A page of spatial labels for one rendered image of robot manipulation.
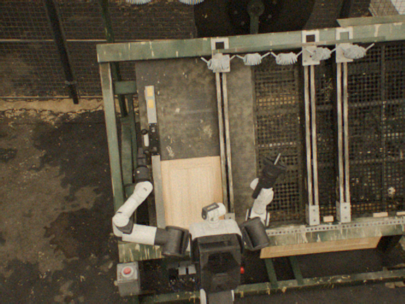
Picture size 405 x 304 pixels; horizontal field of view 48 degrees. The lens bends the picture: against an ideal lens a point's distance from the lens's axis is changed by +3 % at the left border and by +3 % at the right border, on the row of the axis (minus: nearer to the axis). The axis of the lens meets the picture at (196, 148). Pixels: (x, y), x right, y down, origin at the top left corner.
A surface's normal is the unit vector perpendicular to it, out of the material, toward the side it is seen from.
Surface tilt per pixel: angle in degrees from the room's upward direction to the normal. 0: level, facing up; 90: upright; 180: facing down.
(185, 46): 53
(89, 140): 0
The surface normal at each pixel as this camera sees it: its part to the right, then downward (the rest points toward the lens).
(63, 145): 0.00, -0.70
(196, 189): 0.10, 0.15
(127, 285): 0.12, 0.71
